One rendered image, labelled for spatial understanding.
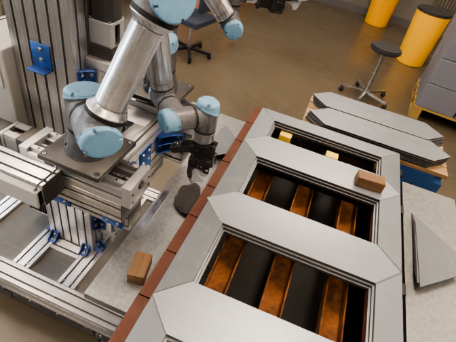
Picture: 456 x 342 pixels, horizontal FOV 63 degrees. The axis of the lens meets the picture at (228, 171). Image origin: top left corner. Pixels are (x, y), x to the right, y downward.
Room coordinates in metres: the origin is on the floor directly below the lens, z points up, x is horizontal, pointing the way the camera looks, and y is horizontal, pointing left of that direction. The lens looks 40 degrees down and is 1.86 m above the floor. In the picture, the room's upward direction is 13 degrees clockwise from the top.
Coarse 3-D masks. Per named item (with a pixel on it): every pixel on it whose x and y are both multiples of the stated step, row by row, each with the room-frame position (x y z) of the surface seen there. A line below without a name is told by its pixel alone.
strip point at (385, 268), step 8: (376, 248) 0.95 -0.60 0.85; (376, 256) 0.91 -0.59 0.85; (384, 256) 0.92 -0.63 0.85; (376, 264) 0.88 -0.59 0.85; (384, 264) 0.89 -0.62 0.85; (392, 264) 0.89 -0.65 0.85; (376, 272) 0.84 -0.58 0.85; (384, 272) 0.85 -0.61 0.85; (392, 272) 0.86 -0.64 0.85; (376, 280) 0.81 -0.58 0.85
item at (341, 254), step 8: (336, 232) 0.99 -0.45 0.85; (344, 232) 0.99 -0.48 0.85; (336, 240) 0.94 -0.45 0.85; (344, 240) 0.95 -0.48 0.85; (352, 240) 0.96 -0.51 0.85; (336, 248) 0.91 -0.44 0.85; (344, 248) 0.91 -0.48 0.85; (352, 248) 0.92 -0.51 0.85; (336, 256) 0.87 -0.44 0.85; (344, 256) 0.88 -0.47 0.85; (352, 256) 0.89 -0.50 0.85; (328, 264) 0.83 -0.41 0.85; (336, 264) 0.84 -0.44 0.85; (344, 264) 0.84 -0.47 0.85
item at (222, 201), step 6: (234, 192) 1.07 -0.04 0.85; (216, 198) 1.02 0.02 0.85; (222, 198) 1.02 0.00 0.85; (228, 198) 1.03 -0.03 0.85; (216, 204) 0.98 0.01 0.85; (222, 204) 0.99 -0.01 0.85; (228, 204) 1.00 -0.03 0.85; (216, 210) 0.95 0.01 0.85; (222, 210) 0.96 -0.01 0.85; (222, 216) 0.93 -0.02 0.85
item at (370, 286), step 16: (272, 128) 1.61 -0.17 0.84; (288, 128) 1.65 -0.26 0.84; (336, 144) 1.60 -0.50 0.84; (256, 160) 1.33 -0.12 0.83; (368, 160) 1.55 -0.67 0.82; (304, 176) 1.29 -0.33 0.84; (240, 192) 1.09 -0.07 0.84; (336, 192) 1.25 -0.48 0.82; (352, 192) 1.25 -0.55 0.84; (224, 224) 0.90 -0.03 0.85; (256, 240) 0.87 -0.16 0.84; (208, 256) 0.76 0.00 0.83; (288, 256) 0.84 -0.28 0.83; (304, 256) 0.84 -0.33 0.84; (336, 272) 0.81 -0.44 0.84; (400, 272) 0.87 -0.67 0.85; (368, 288) 0.78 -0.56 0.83; (368, 304) 0.72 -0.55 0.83; (368, 320) 0.66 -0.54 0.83; (368, 336) 0.61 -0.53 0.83
